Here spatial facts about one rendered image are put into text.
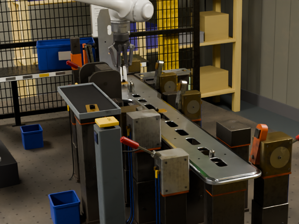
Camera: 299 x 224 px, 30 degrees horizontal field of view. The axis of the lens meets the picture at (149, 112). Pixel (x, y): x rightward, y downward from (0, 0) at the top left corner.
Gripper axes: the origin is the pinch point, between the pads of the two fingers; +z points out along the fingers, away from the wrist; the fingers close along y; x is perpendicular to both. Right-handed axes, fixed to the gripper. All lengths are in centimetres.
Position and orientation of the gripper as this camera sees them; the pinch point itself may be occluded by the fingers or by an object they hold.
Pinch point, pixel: (122, 74)
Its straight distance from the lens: 270.4
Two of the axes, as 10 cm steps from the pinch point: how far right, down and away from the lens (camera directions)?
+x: -3.3, -2.8, 9.0
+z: 0.3, 9.5, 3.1
